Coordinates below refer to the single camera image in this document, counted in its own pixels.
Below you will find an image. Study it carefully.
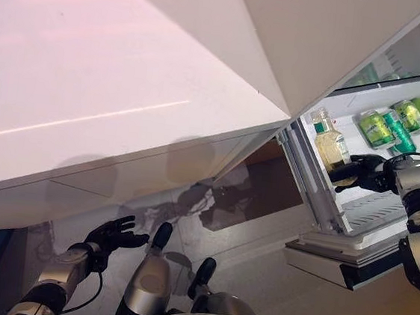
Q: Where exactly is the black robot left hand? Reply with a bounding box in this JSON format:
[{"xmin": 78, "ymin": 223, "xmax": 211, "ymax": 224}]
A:
[{"xmin": 82, "ymin": 210, "xmax": 152, "ymax": 264}]

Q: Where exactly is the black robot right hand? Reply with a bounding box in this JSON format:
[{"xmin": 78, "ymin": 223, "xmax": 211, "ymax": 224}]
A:
[{"xmin": 328, "ymin": 150, "xmax": 403, "ymax": 203}]

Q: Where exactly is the fridge drawer with white bin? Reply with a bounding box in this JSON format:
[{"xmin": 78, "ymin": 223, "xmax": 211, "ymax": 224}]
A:
[{"xmin": 262, "ymin": 54, "xmax": 420, "ymax": 299}]

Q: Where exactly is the clear yellow tea bottle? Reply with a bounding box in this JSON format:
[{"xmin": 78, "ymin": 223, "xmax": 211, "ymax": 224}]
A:
[{"xmin": 303, "ymin": 105, "xmax": 358, "ymax": 180}]

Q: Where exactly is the plain steel fridge drawer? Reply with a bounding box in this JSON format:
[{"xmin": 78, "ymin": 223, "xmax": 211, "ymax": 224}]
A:
[{"xmin": 201, "ymin": 133, "xmax": 312, "ymax": 245}]

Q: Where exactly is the dark green drink can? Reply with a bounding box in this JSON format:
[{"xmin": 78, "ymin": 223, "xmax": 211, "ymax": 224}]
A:
[{"xmin": 377, "ymin": 108, "xmax": 420, "ymax": 156}]

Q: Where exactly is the white counter top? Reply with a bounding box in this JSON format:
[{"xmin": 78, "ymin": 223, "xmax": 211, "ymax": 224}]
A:
[{"xmin": 0, "ymin": 0, "xmax": 312, "ymax": 266}]

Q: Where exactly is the white tall side panel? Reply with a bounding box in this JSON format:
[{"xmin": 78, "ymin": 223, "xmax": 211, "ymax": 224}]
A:
[{"xmin": 96, "ymin": 0, "xmax": 420, "ymax": 130}]

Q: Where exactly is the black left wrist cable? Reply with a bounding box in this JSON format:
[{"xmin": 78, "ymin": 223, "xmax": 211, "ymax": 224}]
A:
[{"xmin": 61, "ymin": 251, "xmax": 107, "ymax": 315}]

